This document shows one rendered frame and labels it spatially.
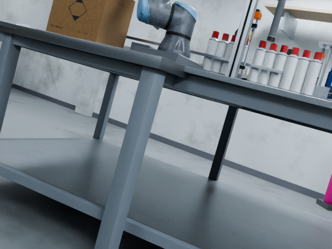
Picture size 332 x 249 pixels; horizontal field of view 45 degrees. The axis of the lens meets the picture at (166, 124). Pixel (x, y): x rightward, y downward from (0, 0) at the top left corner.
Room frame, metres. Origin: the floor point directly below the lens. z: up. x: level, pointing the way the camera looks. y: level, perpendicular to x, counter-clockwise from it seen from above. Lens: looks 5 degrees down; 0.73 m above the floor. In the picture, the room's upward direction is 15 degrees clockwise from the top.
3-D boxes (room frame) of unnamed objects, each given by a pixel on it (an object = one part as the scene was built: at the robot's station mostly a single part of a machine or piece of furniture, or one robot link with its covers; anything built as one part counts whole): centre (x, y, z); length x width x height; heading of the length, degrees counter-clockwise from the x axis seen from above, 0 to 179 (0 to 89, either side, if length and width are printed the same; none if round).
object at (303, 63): (1.89, -0.54, 0.98); 0.05 x 0.05 x 0.20
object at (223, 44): (2.05, -0.17, 0.98); 0.05 x 0.05 x 0.20
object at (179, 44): (1.81, 0.05, 0.93); 0.15 x 0.15 x 0.10
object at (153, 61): (1.90, 0.20, 0.81); 0.90 x 0.90 x 0.04; 57
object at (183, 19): (1.81, 0.06, 1.05); 0.13 x 0.12 x 0.14; 106
